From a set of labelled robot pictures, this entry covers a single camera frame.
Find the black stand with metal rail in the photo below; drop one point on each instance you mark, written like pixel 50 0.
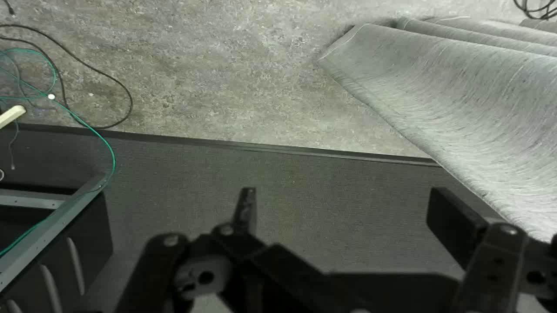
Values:
pixel 88 231

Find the grey woven curtain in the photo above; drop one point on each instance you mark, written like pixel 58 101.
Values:
pixel 464 104

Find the small white plastic piece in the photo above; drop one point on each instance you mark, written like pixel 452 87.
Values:
pixel 11 115

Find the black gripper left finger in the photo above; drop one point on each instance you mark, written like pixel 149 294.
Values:
pixel 246 208

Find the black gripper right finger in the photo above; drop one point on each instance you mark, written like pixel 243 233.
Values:
pixel 459 222

